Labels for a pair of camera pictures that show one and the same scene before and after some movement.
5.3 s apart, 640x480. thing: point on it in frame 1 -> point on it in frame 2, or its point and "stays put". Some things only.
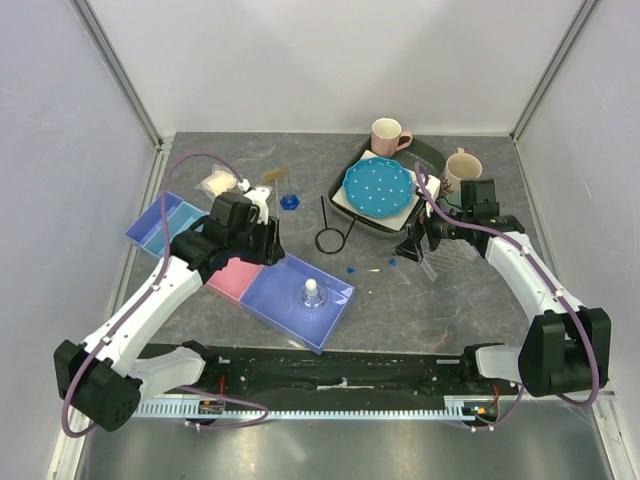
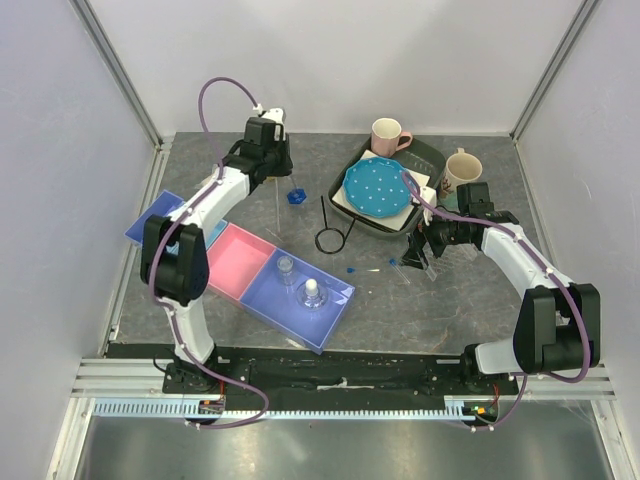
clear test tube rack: [449, 254] stays put
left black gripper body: [236, 240] -> [279, 159]
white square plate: [393, 222] -> [420, 176]
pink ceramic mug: [385, 135] stays put
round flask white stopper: [311, 296] stays put
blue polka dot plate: [378, 187] stays put
